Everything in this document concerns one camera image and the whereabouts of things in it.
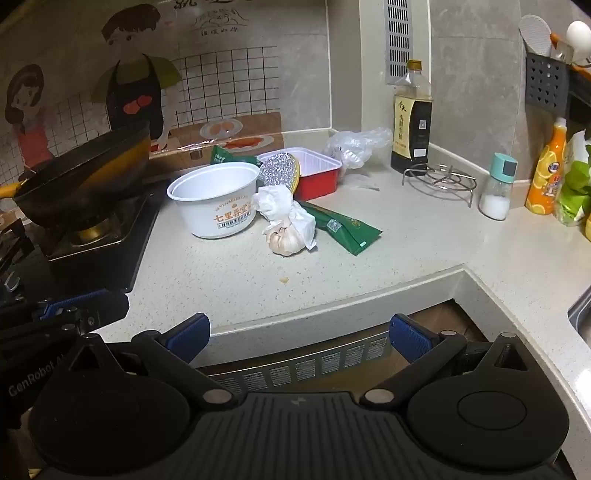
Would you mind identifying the dark sauce bottle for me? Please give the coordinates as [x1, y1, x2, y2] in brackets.
[390, 60, 433, 175]

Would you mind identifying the grey vent grille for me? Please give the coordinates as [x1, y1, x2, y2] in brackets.
[383, 0, 413, 86]

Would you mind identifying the metal whisk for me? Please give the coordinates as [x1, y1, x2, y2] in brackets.
[402, 162, 476, 208]

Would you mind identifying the garlic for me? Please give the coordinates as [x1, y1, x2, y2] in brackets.
[253, 185, 317, 251]

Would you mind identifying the long green snack packet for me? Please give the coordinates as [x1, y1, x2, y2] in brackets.
[211, 144, 259, 167]
[295, 199, 383, 257]

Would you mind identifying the white round utensil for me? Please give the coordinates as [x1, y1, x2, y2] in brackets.
[566, 21, 591, 49]

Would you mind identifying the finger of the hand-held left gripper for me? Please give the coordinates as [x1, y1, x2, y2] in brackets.
[31, 291, 130, 326]

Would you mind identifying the orange detergent bottle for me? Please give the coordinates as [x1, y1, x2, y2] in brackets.
[525, 117, 568, 216]

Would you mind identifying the black wok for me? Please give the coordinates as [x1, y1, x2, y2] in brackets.
[0, 121, 152, 228]

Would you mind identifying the red plastic food tray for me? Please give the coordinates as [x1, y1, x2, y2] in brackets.
[257, 147, 343, 201]

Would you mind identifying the white paper bowl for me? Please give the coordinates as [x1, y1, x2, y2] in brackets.
[167, 161, 262, 239]

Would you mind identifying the metal slotted panel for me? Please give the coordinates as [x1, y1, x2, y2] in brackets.
[198, 330, 402, 393]

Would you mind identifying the salt shaker with teal cap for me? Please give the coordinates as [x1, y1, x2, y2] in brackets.
[478, 152, 519, 221]

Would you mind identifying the steel sink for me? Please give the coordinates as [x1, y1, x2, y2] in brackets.
[567, 277, 591, 347]

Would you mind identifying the pink and purple toy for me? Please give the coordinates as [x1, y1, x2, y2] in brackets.
[259, 151, 302, 191]

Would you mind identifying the garlic bulb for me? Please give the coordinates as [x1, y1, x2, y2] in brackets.
[264, 219, 308, 256]

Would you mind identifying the grey rice paddle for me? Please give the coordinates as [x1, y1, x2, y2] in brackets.
[519, 14, 553, 58]

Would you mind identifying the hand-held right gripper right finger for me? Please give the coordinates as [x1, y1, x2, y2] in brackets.
[359, 313, 528, 409]

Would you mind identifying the black gas stove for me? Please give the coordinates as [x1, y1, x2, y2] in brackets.
[0, 178, 169, 296]

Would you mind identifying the clear plastic bag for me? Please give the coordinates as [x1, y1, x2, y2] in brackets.
[324, 127, 393, 174]

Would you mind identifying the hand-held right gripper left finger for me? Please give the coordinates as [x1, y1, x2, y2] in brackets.
[69, 313, 238, 408]

